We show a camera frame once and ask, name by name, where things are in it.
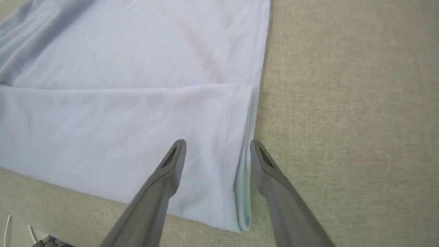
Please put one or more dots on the light blue garment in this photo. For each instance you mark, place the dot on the light blue garment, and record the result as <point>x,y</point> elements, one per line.
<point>103,120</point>

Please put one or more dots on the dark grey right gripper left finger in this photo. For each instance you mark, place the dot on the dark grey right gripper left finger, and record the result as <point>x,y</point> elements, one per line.
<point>151,206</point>

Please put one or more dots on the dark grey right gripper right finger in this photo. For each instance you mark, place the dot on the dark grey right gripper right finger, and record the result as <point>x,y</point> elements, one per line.
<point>288,212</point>

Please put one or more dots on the grey-green fabric sofa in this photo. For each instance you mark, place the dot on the grey-green fabric sofa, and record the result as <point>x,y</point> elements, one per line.
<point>343,103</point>

